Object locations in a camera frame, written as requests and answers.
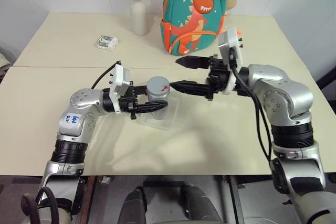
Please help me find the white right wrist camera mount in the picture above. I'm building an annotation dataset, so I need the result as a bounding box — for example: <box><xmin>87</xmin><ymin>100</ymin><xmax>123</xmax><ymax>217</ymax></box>
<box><xmin>218</xmin><ymin>26</ymin><xmax>244</xmax><ymax>95</ymax></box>

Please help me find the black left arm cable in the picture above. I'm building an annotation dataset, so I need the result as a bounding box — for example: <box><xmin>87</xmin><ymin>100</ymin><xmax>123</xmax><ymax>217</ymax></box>
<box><xmin>90</xmin><ymin>62</ymin><xmax>118</xmax><ymax>90</ymax></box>

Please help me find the white ceramic vase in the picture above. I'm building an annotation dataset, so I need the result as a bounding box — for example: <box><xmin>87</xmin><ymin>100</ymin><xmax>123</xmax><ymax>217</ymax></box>
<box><xmin>130</xmin><ymin>0</ymin><xmax>151</xmax><ymax>37</ymax></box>

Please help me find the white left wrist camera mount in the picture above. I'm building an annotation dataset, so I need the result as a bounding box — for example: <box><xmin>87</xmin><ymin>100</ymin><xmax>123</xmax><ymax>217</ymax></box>
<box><xmin>109</xmin><ymin>62</ymin><xmax>135</xmax><ymax>116</ymax></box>

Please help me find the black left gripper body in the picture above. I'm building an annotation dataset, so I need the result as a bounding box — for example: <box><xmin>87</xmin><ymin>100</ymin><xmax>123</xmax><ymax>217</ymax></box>
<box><xmin>119</xmin><ymin>84</ymin><xmax>140</xmax><ymax>120</ymax></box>

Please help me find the clear plastic box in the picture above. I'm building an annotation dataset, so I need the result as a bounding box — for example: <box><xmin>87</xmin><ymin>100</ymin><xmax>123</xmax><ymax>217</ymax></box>
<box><xmin>135</xmin><ymin>97</ymin><xmax>182</xmax><ymax>132</ymax></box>

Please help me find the dark metal table frame bar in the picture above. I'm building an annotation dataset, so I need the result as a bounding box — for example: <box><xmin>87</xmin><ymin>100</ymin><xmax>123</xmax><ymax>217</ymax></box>
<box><xmin>223</xmin><ymin>175</ymin><xmax>246</xmax><ymax>224</ymax></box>
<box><xmin>78</xmin><ymin>175</ymin><xmax>97</xmax><ymax>224</ymax></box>

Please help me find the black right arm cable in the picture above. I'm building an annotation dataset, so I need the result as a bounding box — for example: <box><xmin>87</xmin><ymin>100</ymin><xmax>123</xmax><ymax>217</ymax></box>
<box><xmin>228</xmin><ymin>47</ymin><xmax>272</xmax><ymax>162</ymax></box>

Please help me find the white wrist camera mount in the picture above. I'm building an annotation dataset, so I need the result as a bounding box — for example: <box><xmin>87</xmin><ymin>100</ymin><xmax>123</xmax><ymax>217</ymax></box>
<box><xmin>218</xmin><ymin>26</ymin><xmax>244</xmax><ymax>95</ymax></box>
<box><xmin>109</xmin><ymin>62</ymin><xmax>135</xmax><ymax>116</ymax></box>

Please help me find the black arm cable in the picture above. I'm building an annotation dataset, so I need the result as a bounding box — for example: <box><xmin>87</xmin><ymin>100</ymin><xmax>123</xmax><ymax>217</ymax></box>
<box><xmin>228</xmin><ymin>47</ymin><xmax>272</xmax><ymax>162</ymax></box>
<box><xmin>90</xmin><ymin>62</ymin><xmax>118</xmax><ymax>90</ymax></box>

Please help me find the white green battery pack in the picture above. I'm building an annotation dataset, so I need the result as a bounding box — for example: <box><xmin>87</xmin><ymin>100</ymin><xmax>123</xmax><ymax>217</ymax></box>
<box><xmin>94</xmin><ymin>34</ymin><xmax>120</xmax><ymax>51</ymax></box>

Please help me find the dark looped cable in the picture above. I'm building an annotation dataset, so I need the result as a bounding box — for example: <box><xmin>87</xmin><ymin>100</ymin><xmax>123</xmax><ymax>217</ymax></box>
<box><xmin>20</xmin><ymin>186</ymin><xmax>60</xmax><ymax>224</ymax></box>

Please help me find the grey striped fabric bundle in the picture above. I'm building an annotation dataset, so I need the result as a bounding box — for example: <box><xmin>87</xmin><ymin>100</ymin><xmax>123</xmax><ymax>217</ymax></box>
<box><xmin>0</xmin><ymin>41</ymin><xmax>14</xmax><ymax>83</ymax></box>

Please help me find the teal dinosaur backpack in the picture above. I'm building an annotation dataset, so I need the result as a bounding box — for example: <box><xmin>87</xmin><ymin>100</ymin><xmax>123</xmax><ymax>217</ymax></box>
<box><xmin>160</xmin><ymin>0</ymin><xmax>229</xmax><ymax>57</ymax></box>

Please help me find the grey jar lid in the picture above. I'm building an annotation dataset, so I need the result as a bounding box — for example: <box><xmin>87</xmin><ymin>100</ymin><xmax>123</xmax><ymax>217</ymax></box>
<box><xmin>146</xmin><ymin>76</ymin><xmax>172</xmax><ymax>97</ymax></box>

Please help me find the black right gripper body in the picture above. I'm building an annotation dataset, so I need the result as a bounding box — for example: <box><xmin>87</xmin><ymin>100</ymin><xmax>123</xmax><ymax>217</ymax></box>
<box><xmin>205</xmin><ymin>55</ymin><xmax>233</xmax><ymax>101</ymax></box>

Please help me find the dark rounded shape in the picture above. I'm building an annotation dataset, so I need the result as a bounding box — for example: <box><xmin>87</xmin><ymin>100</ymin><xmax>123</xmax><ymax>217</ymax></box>
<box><xmin>180</xmin><ymin>184</ymin><xmax>222</xmax><ymax>224</ymax></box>
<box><xmin>122</xmin><ymin>186</ymin><xmax>148</xmax><ymax>224</ymax></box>

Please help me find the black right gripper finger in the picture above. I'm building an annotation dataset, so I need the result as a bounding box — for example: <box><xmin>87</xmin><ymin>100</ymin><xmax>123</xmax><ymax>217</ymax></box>
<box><xmin>170</xmin><ymin>80</ymin><xmax>211</xmax><ymax>98</ymax></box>
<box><xmin>175</xmin><ymin>56</ymin><xmax>211</xmax><ymax>71</ymax></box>

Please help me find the clear plastic jar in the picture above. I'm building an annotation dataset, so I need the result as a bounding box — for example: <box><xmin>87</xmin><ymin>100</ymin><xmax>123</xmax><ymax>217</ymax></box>
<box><xmin>146</xmin><ymin>92</ymin><xmax>170</xmax><ymax>121</ymax></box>

